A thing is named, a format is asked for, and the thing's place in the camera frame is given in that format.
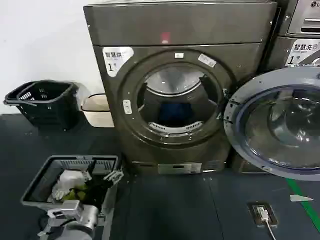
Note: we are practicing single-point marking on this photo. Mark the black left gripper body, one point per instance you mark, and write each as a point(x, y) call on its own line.
point(96, 191)

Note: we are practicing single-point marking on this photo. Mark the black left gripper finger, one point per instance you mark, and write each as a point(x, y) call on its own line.
point(113, 176)
point(91, 168)

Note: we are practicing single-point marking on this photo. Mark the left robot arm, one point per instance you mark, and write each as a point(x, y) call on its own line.
point(80, 225)

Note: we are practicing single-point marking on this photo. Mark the yellow-green garment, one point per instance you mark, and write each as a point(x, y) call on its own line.
point(73, 193)

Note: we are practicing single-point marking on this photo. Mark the white garment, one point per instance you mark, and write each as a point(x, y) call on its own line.
point(70, 177)

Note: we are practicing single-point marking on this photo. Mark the grey plastic laundry basket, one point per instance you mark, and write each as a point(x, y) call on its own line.
point(42, 175)

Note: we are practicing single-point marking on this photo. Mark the beige plastic bin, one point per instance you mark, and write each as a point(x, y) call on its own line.
point(98, 115)

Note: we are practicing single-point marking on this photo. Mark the black plastic laundry basket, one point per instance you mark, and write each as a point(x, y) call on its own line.
point(50, 110)

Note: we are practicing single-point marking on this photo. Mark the blue garment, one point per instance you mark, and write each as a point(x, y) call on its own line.
point(175, 111)

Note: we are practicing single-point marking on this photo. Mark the metal floor socket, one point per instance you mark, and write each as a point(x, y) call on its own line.
point(262, 215)

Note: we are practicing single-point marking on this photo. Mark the grey front-load dryer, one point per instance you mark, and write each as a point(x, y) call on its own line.
point(180, 25)

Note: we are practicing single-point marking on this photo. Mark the round glass dryer door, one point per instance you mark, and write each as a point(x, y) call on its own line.
point(282, 125)

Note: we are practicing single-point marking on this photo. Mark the white floor sticker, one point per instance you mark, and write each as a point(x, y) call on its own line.
point(301, 198)

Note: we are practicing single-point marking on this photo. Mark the green floor tape strip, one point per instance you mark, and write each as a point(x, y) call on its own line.
point(303, 205)

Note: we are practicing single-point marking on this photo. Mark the grey dryer with number label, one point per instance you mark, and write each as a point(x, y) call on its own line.
point(282, 50)

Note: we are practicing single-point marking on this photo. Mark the grey stacked washing machine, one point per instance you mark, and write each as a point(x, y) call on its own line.
point(300, 15)

